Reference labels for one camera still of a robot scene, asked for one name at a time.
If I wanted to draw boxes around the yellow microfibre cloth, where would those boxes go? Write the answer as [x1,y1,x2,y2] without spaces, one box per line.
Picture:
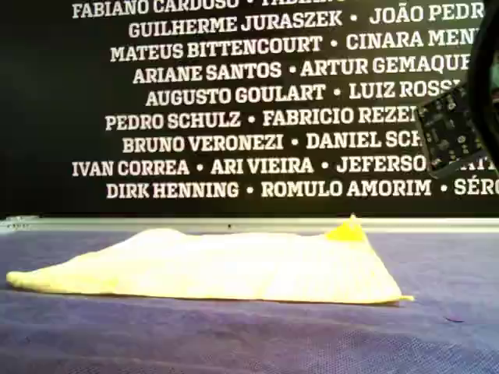
[5,213,415,305]

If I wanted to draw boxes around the purple nonwoven table cover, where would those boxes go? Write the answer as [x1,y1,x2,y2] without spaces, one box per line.
[0,229,499,374]

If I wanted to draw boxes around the black camera cable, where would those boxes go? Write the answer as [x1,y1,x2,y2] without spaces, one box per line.
[465,0,499,157]

